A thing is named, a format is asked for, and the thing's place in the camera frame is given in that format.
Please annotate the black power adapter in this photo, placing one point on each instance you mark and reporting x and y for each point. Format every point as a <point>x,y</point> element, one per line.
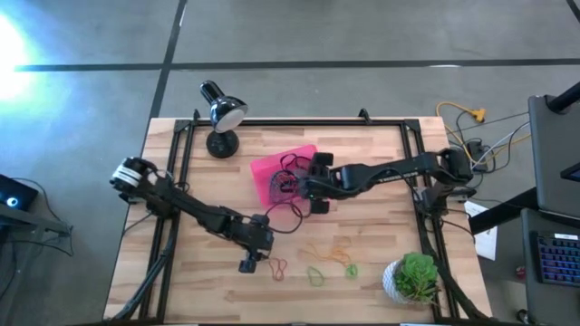
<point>476,149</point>

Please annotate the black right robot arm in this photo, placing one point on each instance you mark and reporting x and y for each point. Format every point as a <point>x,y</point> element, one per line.
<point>394,174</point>

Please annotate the white paper sheet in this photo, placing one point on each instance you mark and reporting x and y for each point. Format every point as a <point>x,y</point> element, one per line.
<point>487,244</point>

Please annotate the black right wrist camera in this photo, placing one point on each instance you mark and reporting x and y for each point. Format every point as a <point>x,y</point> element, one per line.
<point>308,185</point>

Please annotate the black pole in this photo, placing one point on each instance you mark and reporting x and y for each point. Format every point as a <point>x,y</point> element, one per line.
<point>564,99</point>

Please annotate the gray desk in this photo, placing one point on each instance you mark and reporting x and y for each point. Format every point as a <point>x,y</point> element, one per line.
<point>544,308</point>

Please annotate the black stand leg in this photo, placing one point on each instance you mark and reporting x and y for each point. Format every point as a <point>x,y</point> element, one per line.
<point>498,213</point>

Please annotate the green succulent in white pot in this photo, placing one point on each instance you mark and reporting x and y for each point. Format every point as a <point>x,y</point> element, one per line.
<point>414,276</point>

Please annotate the black device with blue light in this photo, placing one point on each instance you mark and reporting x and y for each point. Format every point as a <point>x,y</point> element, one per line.
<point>18,192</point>

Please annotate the red rubber band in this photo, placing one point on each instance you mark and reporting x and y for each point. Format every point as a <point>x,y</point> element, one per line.
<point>271,268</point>
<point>285,183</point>

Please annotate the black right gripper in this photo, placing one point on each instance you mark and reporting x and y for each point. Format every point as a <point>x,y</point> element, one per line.
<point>333,183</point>

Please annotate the wide black rubber band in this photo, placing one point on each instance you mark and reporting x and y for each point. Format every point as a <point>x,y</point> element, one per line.
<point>294,156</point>

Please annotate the yellow rubber band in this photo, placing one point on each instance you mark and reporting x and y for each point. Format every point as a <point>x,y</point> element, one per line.
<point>317,258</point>
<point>344,258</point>

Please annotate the small red object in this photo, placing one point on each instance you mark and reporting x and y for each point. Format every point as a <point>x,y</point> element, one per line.
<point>520,272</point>

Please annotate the black floor stand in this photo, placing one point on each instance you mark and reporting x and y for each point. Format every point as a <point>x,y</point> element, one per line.
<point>36,222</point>

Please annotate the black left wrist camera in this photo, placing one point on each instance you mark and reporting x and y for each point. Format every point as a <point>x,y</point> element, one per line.
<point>267,240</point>

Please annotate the pink plastic bin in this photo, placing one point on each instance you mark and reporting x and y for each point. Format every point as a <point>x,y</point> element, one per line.
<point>263,174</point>

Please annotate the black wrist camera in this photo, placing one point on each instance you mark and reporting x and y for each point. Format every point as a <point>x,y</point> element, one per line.
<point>267,240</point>
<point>308,185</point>

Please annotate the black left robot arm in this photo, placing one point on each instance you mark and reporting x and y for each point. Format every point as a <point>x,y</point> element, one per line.
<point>181,201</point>

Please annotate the black desk lamp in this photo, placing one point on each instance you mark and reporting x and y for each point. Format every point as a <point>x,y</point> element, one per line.
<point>229,115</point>

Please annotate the gray cart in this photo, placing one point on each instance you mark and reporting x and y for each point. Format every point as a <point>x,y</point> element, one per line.
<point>553,158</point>

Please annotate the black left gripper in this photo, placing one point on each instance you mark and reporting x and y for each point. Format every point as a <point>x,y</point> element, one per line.
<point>242,231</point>

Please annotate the backlit black keyboard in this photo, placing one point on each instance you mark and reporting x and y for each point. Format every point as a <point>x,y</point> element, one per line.
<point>559,260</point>

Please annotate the green rubber band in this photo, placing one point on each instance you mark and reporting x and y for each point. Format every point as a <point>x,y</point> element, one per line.
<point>310,275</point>
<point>351,271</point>

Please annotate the wide blue rubber band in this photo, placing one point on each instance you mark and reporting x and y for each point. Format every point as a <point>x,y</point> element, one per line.
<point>276,190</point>

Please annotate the black metal table frame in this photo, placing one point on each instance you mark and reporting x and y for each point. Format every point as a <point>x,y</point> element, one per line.
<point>294,122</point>

